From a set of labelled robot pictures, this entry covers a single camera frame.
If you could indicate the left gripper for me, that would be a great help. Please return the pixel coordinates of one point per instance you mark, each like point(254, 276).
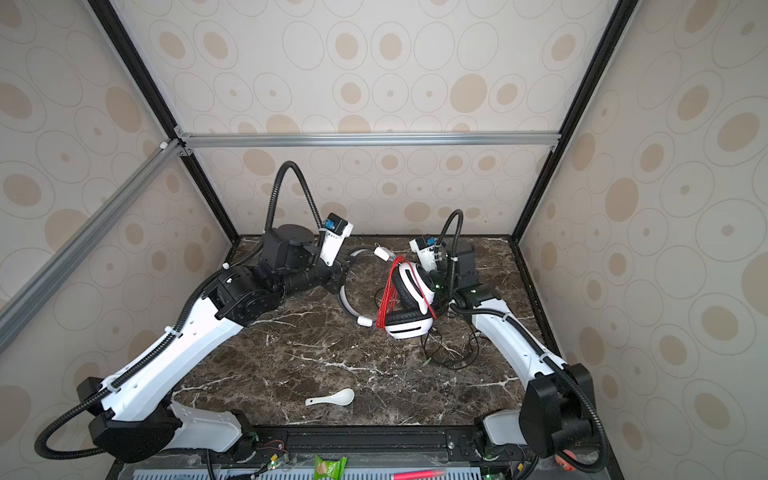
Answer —
point(341, 268)

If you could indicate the white headphones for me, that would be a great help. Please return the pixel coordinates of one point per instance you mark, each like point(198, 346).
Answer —
point(406, 307)

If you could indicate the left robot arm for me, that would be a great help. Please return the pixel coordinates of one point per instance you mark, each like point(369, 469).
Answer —
point(129, 414)

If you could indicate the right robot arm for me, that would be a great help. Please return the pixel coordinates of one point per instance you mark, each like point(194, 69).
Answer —
point(557, 416)

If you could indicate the white ceramic spoon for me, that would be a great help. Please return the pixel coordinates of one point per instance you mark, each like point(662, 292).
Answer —
point(343, 397)

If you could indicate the pink pen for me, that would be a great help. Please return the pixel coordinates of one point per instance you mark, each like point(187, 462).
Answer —
point(419, 475)

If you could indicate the green snack packet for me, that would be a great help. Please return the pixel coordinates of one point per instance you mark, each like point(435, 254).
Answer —
point(329, 469)

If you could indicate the red round button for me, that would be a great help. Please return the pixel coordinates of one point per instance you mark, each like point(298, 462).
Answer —
point(564, 464)

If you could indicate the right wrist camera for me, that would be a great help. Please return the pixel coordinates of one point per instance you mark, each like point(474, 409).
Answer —
point(431, 254)

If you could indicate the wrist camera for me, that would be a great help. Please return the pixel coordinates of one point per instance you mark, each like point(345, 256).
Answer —
point(431, 254)
point(336, 229)

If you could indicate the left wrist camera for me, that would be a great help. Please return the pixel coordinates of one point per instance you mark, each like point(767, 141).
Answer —
point(336, 229)

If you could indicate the horizontal aluminium rail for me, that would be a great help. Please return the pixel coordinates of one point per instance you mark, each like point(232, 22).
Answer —
point(378, 139)

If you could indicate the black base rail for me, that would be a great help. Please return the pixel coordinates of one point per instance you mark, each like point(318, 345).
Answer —
point(233, 436)

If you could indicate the left slanted aluminium rail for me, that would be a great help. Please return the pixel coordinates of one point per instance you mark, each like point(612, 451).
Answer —
point(40, 288)

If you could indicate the left black frame post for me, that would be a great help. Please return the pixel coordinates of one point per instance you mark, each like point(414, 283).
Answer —
point(107, 17)

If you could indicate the black frame post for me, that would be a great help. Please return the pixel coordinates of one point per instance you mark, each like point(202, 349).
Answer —
point(107, 17)
point(606, 47)

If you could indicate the right black frame post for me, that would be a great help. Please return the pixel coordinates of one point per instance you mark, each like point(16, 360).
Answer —
point(606, 47)

